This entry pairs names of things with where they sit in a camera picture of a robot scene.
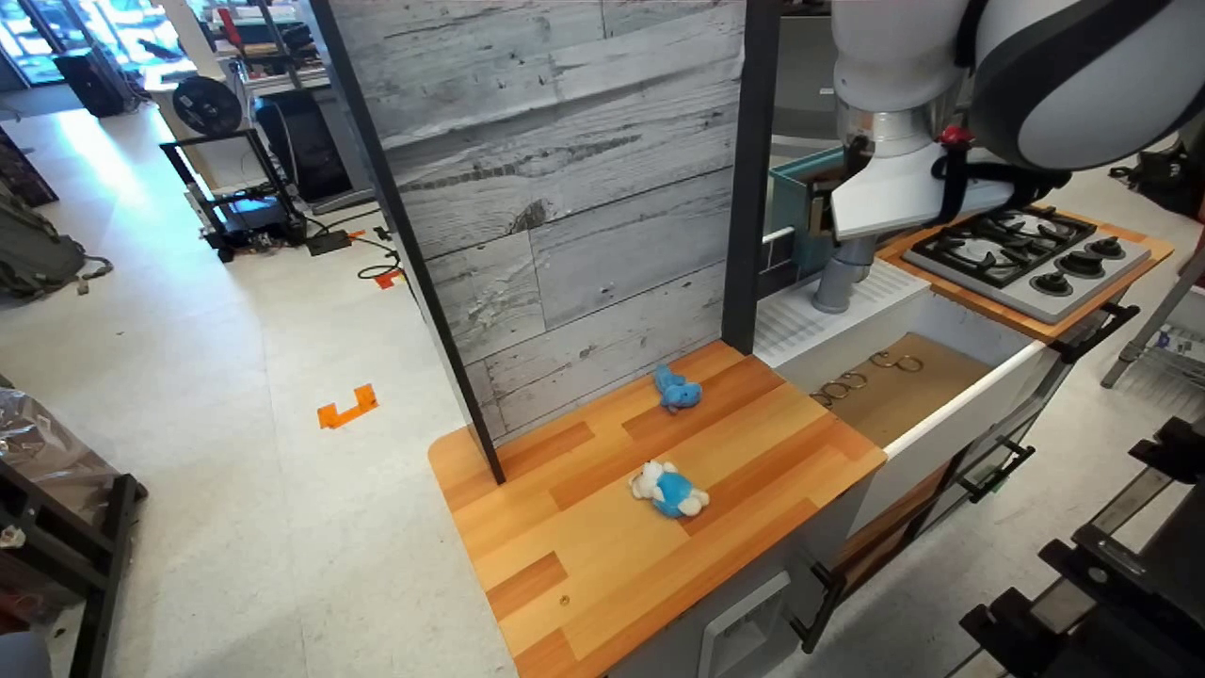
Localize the grey toy faucet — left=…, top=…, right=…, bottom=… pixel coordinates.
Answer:
left=812, top=236, right=873, bottom=314

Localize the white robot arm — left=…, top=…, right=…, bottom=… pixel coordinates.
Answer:
left=832, top=0, right=1205, bottom=243

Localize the small blue toy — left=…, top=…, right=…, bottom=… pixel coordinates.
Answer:
left=654, top=366, right=701, bottom=410

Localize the blue and white toy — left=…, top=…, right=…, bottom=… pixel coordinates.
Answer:
left=630, top=459, right=708, bottom=520

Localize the grey wood-pattern back panel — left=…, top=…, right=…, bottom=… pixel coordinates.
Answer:
left=311, top=0, right=768, bottom=471

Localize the wooden butcher block countertop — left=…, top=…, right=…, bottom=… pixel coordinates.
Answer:
left=429, top=344, right=884, bottom=678

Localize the teal storage bin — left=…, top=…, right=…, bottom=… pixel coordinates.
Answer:
left=757, top=149, right=842, bottom=299

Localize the white toy sink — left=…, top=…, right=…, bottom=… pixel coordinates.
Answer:
left=752, top=260, right=1060, bottom=531

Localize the white kitchen cabinet base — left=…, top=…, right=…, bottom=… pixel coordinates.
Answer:
left=605, top=474, right=973, bottom=678

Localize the black 3D printer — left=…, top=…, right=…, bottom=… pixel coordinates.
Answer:
left=162, top=77, right=306, bottom=265

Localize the toy gas stove top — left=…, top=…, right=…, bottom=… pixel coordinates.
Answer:
left=883, top=206, right=1171, bottom=341

